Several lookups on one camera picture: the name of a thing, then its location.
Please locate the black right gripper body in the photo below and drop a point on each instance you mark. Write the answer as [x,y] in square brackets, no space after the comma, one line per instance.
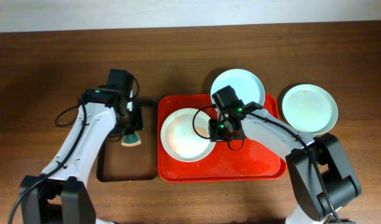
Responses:
[215,130]

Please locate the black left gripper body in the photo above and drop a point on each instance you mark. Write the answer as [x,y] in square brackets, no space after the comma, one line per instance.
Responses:
[135,121]

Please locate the light green plate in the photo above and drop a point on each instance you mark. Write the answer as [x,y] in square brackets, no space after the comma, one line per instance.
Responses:
[310,108]

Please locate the white plate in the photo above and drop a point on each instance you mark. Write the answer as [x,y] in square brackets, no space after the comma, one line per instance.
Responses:
[184,135]

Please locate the green and yellow sponge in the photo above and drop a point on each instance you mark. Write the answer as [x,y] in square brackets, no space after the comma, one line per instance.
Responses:
[131,140]

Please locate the black shallow sponge tray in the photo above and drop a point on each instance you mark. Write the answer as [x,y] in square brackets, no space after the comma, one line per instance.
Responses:
[119,163]

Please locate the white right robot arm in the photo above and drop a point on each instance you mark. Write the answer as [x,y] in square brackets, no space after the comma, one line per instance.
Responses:
[321,174]

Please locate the light blue plate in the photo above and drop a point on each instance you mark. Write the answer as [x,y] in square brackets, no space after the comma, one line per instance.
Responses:
[247,86]

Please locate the red plastic tray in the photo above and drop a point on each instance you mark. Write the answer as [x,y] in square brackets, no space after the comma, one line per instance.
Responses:
[252,162]

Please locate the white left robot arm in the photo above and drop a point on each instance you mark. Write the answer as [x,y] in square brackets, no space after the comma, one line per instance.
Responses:
[59,194]

